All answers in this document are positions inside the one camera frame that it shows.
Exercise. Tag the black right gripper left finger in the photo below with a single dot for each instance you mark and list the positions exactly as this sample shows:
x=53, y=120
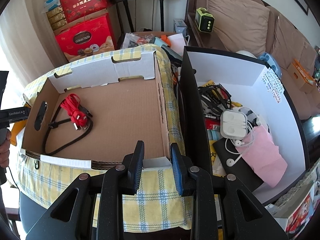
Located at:
x=134, y=165

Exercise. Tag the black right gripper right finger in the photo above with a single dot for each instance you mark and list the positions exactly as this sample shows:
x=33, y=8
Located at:
x=180, y=168

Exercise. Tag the person's left hand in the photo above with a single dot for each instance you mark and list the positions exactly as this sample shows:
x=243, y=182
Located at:
x=4, y=151

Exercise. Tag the yellow plaid tablecloth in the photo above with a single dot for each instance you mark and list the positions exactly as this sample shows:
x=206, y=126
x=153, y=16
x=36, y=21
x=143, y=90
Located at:
x=157, y=205

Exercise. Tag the white earphones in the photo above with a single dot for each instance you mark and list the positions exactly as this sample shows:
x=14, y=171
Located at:
x=240, y=143

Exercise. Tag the brown cardboard box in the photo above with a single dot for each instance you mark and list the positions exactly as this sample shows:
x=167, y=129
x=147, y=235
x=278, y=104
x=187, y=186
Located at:
x=126, y=99

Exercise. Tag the white earphone case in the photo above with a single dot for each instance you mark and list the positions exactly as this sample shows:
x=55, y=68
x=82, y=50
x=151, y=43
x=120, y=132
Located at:
x=233, y=125

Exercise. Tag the pink paper bag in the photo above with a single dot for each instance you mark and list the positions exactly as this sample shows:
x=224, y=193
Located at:
x=264, y=158

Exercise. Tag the black and white storage box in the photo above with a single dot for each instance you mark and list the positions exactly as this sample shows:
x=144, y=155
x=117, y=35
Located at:
x=253, y=84

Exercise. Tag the stacked gold boxes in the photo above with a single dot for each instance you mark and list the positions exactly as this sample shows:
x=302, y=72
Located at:
x=56, y=18

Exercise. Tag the red collection gift box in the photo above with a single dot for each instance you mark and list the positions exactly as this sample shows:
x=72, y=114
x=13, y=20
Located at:
x=88, y=38

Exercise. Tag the cluttered cardboard box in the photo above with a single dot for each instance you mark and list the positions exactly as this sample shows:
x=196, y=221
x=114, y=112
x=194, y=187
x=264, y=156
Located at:
x=175, y=41

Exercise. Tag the green portable speaker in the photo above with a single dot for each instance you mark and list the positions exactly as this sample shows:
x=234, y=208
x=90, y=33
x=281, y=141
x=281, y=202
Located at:
x=204, y=20

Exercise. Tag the red tea gift box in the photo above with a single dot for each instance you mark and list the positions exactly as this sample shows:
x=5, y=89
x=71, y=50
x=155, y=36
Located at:
x=75, y=9

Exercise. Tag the orange cardboard carton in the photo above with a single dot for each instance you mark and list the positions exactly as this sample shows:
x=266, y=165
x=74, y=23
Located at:
x=301, y=77

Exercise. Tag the brown sofa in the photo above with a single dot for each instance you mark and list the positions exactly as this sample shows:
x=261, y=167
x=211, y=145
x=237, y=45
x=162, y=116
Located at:
x=284, y=42

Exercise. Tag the brown back cushion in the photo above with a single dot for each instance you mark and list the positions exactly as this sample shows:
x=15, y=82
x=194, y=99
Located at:
x=240, y=24

